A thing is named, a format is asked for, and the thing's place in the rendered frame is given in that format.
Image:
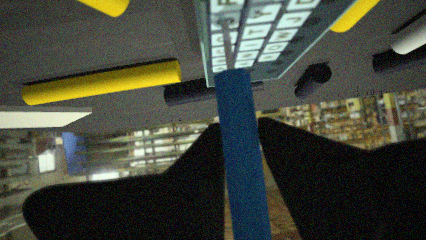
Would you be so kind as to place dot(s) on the blue stylus with grey tip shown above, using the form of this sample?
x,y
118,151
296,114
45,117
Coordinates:
x,y
242,152

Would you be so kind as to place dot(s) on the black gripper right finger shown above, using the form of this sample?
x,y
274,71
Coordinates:
x,y
336,191

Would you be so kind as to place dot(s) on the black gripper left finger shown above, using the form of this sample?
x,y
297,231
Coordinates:
x,y
185,202

